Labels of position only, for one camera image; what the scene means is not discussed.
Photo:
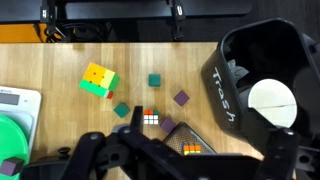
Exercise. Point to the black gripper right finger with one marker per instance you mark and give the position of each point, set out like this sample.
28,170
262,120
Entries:
280,156

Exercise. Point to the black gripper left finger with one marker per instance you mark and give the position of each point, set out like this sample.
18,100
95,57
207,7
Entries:
126,147

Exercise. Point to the green wooden cube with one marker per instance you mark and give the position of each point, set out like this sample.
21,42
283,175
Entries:
121,110
154,80

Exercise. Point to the small black Rubik's cube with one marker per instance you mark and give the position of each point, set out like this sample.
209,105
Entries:
151,117

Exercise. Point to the large stickerless Rubik's cube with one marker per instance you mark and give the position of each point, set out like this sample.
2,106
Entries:
99,80

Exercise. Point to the black mesh stand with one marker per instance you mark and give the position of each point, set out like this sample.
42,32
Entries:
184,134

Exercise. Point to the black trash bin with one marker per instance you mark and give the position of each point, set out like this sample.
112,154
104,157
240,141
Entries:
263,77

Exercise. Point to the green plastic plate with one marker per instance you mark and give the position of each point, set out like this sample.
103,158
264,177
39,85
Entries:
13,142

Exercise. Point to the white kitchen scale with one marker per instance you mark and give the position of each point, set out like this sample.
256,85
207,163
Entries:
23,107

